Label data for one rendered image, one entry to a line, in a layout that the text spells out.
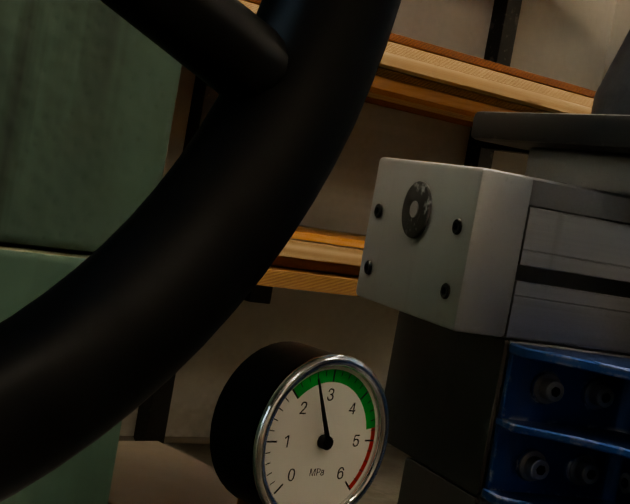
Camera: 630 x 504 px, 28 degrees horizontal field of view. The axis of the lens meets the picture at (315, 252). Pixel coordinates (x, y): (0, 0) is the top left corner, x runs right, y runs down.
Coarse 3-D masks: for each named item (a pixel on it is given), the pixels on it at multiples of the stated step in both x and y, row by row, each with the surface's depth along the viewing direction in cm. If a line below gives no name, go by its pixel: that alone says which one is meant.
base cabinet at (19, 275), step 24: (0, 264) 42; (24, 264) 42; (48, 264) 43; (72, 264) 44; (0, 288) 42; (24, 288) 42; (48, 288) 43; (0, 312) 42; (96, 456) 45; (48, 480) 44; (72, 480) 45; (96, 480) 46
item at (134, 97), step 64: (0, 0) 40; (64, 0) 42; (0, 64) 41; (64, 64) 42; (128, 64) 44; (0, 128) 41; (64, 128) 42; (128, 128) 44; (0, 192) 41; (64, 192) 43; (128, 192) 45
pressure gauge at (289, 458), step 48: (240, 384) 44; (288, 384) 42; (336, 384) 44; (240, 432) 43; (288, 432) 43; (336, 432) 45; (384, 432) 46; (240, 480) 43; (288, 480) 43; (336, 480) 45
